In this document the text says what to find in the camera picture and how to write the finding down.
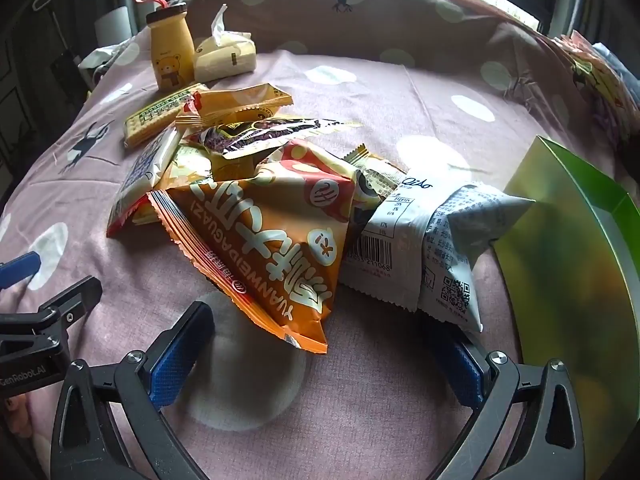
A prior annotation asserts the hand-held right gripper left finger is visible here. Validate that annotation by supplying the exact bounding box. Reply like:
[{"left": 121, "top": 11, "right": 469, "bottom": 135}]
[{"left": 50, "top": 301, "right": 217, "bottom": 480}]

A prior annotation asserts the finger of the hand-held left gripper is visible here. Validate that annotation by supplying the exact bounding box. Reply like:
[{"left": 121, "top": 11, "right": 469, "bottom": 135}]
[
  {"left": 0, "top": 252, "right": 42, "bottom": 291},
  {"left": 0, "top": 275, "right": 103, "bottom": 341}
]

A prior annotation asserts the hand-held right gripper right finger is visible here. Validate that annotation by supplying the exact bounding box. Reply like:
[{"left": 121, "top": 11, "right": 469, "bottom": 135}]
[{"left": 425, "top": 320, "right": 586, "bottom": 480}]

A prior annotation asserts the green cardboard box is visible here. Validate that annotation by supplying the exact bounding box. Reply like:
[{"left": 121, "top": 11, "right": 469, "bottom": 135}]
[{"left": 492, "top": 135, "right": 640, "bottom": 480}]

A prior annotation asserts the white silver snack bag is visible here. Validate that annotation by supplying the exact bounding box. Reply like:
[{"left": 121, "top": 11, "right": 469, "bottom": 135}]
[{"left": 340, "top": 170, "right": 537, "bottom": 333}]

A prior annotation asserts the white blue print packet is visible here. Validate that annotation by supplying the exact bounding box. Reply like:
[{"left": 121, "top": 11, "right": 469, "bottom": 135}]
[{"left": 106, "top": 127, "right": 183, "bottom": 238}]

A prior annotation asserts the large orange snack bag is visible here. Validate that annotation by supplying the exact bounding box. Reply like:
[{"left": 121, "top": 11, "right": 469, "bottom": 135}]
[{"left": 150, "top": 137, "right": 361, "bottom": 356}]

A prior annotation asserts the pale yellow snack packet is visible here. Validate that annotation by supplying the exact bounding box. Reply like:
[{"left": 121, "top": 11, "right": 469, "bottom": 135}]
[{"left": 167, "top": 145, "right": 258, "bottom": 193}]

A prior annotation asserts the yellow cracker packet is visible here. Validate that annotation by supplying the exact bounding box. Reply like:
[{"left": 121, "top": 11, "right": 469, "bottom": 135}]
[{"left": 123, "top": 83, "right": 210, "bottom": 150}]

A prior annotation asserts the brown yellow snack packet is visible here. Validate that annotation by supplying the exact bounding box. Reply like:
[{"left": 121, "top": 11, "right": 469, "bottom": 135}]
[{"left": 182, "top": 117, "right": 363, "bottom": 161}]

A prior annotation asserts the orange wafer packet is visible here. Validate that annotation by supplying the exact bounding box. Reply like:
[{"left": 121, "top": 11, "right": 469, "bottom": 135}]
[{"left": 175, "top": 82, "right": 293, "bottom": 126}]

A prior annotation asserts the person's left forearm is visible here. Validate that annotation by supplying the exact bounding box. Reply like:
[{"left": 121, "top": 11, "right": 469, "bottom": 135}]
[{"left": 0, "top": 392, "right": 38, "bottom": 461}]

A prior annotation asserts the dark cabinet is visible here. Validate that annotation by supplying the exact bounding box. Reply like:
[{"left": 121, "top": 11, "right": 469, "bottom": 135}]
[{"left": 0, "top": 0, "right": 96, "bottom": 196}]

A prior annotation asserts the crumpled silver foil wrapper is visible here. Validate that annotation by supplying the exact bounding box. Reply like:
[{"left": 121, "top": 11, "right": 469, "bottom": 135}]
[{"left": 79, "top": 42, "right": 126, "bottom": 86}]

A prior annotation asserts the white paper roll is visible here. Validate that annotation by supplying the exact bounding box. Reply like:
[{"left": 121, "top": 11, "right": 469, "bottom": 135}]
[{"left": 94, "top": 7, "right": 133, "bottom": 51}]

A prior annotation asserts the yellow bear bottle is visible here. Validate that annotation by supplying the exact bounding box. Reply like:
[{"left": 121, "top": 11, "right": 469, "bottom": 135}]
[{"left": 134, "top": 0, "right": 196, "bottom": 92}]

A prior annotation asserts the pink dotted bedsheet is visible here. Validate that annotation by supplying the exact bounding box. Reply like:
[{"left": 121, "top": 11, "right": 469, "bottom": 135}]
[{"left": 0, "top": 0, "right": 640, "bottom": 480}]

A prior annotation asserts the cream tissue pack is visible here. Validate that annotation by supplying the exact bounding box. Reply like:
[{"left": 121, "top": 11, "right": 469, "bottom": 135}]
[{"left": 194, "top": 4, "right": 258, "bottom": 81}]

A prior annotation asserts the pile of folded clothes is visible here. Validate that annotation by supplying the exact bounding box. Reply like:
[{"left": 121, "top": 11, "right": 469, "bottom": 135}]
[{"left": 550, "top": 30, "right": 640, "bottom": 151}]

